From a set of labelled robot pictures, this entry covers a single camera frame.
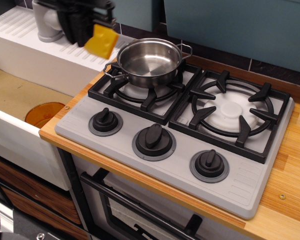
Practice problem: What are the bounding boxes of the black right stove knob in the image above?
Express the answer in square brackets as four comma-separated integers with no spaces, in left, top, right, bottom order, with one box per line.
[189,149,230,184]

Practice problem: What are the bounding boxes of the stainless steel pot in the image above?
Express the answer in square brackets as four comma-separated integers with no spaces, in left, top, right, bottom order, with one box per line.
[102,38,193,89]

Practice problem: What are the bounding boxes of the white toy sink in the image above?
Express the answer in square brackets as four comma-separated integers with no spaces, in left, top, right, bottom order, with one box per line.
[0,5,135,192]

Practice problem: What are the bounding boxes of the black stove knob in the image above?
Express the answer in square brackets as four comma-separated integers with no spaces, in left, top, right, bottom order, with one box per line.
[88,107,123,137]
[189,149,230,184]
[132,123,177,162]

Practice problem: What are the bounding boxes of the black left burner grate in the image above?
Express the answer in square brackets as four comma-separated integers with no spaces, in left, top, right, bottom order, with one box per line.
[88,60,203,125]

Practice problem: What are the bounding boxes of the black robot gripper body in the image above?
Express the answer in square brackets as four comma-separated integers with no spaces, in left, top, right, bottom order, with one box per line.
[36,0,116,28]

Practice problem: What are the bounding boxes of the black middle stove knob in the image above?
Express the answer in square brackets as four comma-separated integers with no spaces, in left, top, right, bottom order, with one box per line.
[132,123,177,162]

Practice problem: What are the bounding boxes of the grey toy stove top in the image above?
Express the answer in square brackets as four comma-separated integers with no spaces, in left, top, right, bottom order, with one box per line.
[54,59,295,220]

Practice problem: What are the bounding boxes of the black left stove knob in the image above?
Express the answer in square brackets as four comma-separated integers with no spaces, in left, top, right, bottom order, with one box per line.
[88,107,123,137]

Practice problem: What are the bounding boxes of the black right burner grate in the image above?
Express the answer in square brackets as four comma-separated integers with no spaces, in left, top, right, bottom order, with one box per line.
[168,70,295,164]

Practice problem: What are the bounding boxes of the oven door with black handle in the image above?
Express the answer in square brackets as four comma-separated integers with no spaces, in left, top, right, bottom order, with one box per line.
[79,168,247,240]

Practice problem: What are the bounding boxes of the yellow toy cheese wedge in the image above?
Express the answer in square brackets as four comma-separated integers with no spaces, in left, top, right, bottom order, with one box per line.
[84,24,119,60]

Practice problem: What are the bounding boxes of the grey toy faucet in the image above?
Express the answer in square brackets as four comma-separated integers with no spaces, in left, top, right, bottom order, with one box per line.
[32,0,63,43]

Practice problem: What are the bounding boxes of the wooden drawer fronts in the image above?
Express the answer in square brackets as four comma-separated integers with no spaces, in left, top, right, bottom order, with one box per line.
[0,157,89,240]

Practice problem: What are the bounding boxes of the black burner grate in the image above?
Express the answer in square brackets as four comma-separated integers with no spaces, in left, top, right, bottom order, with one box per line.
[88,60,203,125]
[168,70,295,164]

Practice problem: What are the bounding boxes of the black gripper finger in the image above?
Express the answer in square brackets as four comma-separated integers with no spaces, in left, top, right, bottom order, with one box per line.
[57,10,75,44]
[71,11,94,47]

